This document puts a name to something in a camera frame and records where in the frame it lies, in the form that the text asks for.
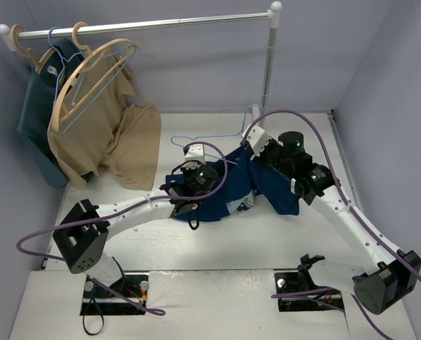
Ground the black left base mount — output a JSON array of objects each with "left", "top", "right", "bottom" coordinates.
[{"left": 79, "top": 271, "right": 151, "bottom": 317}]

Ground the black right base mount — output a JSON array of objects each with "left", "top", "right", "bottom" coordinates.
[{"left": 274, "top": 255, "right": 345, "bottom": 312}]

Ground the light blue wire hanger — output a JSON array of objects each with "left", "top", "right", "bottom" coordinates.
[
  {"left": 169, "top": 104, "right": 265, "bottom": 158},
  {"left": 50, "top": 43, "right": 125, "bottom": 132},
  {"left": 47, "top": 26, "right": 85, "bottom": 99}
]

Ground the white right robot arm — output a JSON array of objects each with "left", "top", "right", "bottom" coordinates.
[{"left": 242, "top": 126, "right": 421, "bottom": 315}]

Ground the black looped strap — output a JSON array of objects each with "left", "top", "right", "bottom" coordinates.
[{"left": 81, "top": 297, "right": 105, "bottom": 336}]

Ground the wooden hanger with beige shirt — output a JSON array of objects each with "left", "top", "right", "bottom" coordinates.
[{"left": 51, "top": 22, "right": 140, "bottom": 132}]

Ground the silver clothes rack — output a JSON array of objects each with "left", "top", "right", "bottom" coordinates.
[{"left": 0, "top": 1, "right": 282, "bottom": 107}]

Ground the wooden hanger far left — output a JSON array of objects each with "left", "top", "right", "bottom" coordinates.
[{"left": 10, "top": 23, "right": 68, "bottom": 86}]

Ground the beige hanging shirt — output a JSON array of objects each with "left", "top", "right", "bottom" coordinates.
[{"left": 47, "top": 72, "right": 161, "bottom": 191}]

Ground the blue Mickey Mouse t-shirt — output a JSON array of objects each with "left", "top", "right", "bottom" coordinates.
[{"left": 176, "top": 147, "right": 299, "bottom": 222}]

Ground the dark teal hanging shirt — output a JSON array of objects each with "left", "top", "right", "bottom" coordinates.
[{"left": 17, "top": 50, "right": 82, "bottom": 188}]

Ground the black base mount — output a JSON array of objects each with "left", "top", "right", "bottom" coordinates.
[
  {"left": 79, "top": 271, "right": 151, "bottom": 317},
  {"left": 274, "top": 255, "right": 345, "bottom": 312}
]

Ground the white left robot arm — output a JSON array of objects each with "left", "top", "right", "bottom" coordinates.
[{"left": 53, "top": 144, "right": 218, "bottom": 298}]

